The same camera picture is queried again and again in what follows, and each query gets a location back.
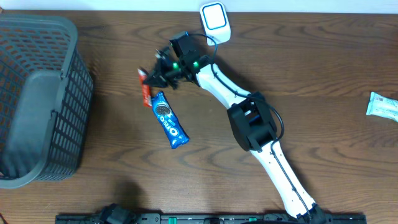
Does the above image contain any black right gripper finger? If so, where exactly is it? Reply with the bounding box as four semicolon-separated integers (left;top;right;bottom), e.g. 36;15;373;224
143;75;169;88
146;58;164;82

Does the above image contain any red coffee stick sachet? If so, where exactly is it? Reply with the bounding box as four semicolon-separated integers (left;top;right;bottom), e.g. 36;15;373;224
137;68;152;108

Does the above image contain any blue Oreo cookie pack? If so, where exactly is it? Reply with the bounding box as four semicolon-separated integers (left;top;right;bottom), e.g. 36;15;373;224
151;91;190;149

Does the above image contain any white green wipes pack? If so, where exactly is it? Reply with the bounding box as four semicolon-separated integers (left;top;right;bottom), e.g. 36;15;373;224
366;92;397;122

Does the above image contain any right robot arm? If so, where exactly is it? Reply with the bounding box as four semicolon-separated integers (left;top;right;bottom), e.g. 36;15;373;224
143;32;326;223

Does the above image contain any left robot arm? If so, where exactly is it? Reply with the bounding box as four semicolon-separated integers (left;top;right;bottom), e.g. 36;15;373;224
96;203;137;224

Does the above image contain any white barcode scanner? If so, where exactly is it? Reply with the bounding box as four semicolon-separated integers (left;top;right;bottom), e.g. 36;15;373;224
200;1;231;46

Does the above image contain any grey plastic basket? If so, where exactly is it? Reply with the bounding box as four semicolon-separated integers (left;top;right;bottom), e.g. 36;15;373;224
1;14;94;189

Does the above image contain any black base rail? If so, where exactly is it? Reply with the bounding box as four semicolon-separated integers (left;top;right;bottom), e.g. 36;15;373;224
55;213;367;224

